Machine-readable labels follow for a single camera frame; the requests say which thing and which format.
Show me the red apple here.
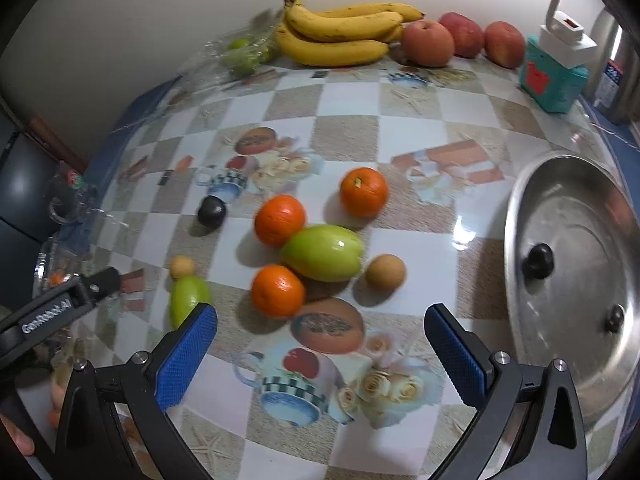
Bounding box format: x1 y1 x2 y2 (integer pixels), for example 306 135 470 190
402 20 456 68
484 21 527 69
439 11 485 59

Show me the small green mango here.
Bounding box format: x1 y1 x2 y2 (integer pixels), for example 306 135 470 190
169 275 212 331

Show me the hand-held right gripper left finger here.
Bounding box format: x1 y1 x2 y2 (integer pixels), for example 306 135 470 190
55 302 218 480

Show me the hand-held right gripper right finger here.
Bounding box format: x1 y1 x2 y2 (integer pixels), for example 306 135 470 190
424 302 588 480

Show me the large green mango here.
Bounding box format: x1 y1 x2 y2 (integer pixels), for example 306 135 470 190
279 224 366 283

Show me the small dark plum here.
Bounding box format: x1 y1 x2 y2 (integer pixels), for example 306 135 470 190
603 305 626 333

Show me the orange with stem mark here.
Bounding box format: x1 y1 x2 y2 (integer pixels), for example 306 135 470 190
340 166 390 218

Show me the person's left hand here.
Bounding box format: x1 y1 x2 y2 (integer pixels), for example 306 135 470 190
0 412 36 457

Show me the plastic bag of green limes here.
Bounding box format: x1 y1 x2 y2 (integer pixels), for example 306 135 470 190
200 7 286 78

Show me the brown wooden furniture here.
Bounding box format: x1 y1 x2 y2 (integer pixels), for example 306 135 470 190
27 115 88 171

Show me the yellow banana bunch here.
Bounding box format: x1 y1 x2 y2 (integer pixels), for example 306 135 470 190
274 0 427 67

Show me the clear glass mug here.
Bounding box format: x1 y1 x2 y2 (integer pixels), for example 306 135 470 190
47 170 101 226

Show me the plain orange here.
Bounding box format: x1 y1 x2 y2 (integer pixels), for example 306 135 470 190
254 194 307 248
250 264 307 318

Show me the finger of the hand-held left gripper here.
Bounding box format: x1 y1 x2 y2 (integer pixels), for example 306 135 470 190
82 266 122 306

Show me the printed checkered tablecloth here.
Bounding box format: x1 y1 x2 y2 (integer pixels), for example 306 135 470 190
15 55 640 480

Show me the blue labelled bottle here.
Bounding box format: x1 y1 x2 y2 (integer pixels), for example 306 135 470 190
602 57 627 122

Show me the small tan round fruit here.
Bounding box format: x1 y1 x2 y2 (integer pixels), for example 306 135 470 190
170 255 195 281

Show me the large tan round fruit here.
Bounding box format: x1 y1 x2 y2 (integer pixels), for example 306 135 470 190
364 254 406 291

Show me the clear plastic container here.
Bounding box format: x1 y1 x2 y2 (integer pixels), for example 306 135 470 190
32 240 96 301

